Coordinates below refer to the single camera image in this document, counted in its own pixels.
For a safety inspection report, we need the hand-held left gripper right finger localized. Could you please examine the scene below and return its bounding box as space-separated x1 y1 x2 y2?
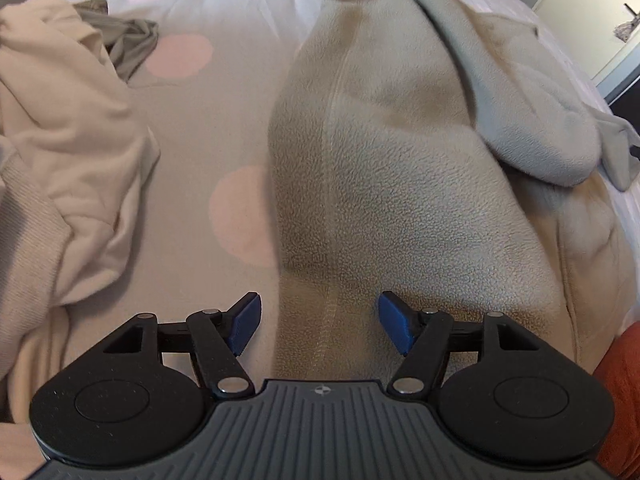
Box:
377 290 541 398

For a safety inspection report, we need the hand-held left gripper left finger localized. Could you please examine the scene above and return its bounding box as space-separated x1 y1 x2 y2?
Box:
102 291 262 397

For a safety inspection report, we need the beige fleece garment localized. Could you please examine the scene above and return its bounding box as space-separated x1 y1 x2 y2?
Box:
267 0 640 381

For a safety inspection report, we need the pink polka dot bedspread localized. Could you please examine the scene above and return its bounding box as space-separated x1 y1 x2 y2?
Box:
0 0 640 376

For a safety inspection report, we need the orange-red cloth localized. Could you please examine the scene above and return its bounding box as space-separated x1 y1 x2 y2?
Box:
594 321 640 480

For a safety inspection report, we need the cream sweatshirt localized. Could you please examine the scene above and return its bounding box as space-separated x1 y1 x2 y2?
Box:
0 0 161 426

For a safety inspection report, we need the olive grey garment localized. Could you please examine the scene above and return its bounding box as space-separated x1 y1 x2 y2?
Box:
72 0 160 82

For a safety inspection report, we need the white door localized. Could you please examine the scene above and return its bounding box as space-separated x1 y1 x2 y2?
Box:
531 0 640 81

